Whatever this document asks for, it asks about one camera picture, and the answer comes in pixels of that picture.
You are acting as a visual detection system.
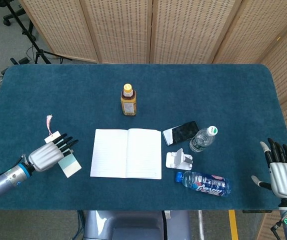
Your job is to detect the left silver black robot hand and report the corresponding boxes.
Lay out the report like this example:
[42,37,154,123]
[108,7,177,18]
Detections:
[27,133,80,173]

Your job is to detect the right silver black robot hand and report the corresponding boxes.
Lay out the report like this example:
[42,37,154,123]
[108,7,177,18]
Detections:
[250,137,287,200]

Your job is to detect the blue bookmark with pink tassel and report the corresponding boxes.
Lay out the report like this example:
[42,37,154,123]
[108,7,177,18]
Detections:
[44,114,82,179]

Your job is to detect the dark blue table mat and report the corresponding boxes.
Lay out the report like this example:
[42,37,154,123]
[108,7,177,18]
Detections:
[0,63,287,211]

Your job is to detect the yellow floor tape strip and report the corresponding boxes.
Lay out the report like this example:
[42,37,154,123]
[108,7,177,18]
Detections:
[228,209,240,240]

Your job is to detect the blue Pepsi bottle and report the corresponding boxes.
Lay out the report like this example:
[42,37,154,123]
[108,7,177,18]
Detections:
[175,170,232,199]

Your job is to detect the clear water bottle green-white cap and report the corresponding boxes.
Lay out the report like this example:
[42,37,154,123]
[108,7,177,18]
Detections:
[189,125,219,153]

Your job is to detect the black power adapter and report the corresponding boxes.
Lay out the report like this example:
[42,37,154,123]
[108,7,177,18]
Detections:
[9,57,31,66]

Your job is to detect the yellow-capped tea bottle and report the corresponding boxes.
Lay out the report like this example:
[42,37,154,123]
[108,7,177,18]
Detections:
[120,83,137,117]

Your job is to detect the open white lined notebook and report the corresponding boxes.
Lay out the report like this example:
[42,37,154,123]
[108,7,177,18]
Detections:
[90,128,163,180]

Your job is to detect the white folding phone stand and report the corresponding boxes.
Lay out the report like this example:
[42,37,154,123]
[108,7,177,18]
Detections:
[165,147,194,171]

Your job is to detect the grey-blue robot torso base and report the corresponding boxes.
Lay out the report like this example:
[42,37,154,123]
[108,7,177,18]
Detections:
[82,210,192,240]

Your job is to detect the black smartphone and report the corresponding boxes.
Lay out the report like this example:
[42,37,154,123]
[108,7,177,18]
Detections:
[161,120,200,147]

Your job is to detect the black tripod stand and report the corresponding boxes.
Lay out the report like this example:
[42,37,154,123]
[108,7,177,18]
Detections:
[4,0,72,65]

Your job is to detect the black office chair base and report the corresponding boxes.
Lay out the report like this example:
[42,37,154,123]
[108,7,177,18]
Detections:
[0,0,27,26]

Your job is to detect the woven wooden folding screen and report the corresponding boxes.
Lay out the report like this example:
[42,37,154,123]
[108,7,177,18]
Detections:
[18,0,287,240]

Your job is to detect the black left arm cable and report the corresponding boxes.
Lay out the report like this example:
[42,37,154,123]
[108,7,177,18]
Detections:
[0,155,26,181]

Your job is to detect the blue cables under table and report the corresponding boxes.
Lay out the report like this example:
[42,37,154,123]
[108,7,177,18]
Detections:
[75,210,87,240]

